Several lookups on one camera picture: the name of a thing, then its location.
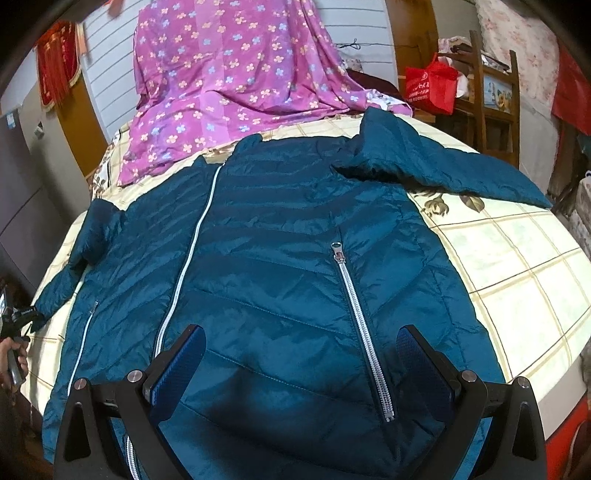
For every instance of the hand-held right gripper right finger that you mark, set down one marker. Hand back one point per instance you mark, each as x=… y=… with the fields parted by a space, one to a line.
x=418 y=364

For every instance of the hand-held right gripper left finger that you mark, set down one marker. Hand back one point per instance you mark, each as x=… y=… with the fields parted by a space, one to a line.
x=180 y=364

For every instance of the teal quilted puffer jacket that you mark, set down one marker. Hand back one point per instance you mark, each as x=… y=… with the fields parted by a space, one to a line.
x=277 y=254

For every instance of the person's left hand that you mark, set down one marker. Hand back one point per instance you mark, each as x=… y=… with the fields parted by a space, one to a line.
x=5 y=357

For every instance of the grey cabinet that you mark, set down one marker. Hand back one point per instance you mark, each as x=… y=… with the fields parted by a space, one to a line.
x=27 y=194

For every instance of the cream floral plaid bed sheet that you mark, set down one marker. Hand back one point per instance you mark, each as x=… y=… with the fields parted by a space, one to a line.
x=508 y=277

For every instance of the red gold-fringed hanging cloth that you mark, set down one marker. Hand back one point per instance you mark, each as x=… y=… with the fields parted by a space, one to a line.
x=57 y=64

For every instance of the red shopping bag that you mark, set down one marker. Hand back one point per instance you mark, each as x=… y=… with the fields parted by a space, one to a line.
x=429 y=87

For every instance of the wooden chair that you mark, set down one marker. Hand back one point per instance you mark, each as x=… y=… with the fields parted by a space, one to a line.
x=480 y=92

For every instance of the purple floral cloth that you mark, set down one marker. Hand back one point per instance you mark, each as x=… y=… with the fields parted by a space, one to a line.
x=231 y=69

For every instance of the plain red cloth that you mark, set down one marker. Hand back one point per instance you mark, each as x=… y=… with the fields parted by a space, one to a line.
x=572 y=92

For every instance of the pale pink cloth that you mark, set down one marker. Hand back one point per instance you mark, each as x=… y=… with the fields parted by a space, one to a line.
x=445 y=46

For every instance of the pink floral curtain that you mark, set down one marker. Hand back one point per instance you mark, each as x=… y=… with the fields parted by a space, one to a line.
x=521 y=46

